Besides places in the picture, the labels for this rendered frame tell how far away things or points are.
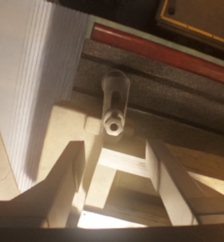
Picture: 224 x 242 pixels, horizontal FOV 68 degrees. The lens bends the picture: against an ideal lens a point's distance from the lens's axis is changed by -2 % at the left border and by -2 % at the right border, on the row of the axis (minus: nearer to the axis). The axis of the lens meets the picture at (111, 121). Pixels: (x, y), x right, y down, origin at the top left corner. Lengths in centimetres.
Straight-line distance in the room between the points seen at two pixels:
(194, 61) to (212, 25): 63
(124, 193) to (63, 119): 22
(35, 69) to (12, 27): 13
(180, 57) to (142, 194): 41
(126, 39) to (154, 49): 9
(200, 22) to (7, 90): 103
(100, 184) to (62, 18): 46
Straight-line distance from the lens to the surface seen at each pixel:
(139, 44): 56
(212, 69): 63
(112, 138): 30
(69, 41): 55
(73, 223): 45
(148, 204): 45
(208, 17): 121
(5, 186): 69
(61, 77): 55
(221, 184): 39
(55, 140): 37
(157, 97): 54
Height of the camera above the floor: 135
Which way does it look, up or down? 76 degrees down
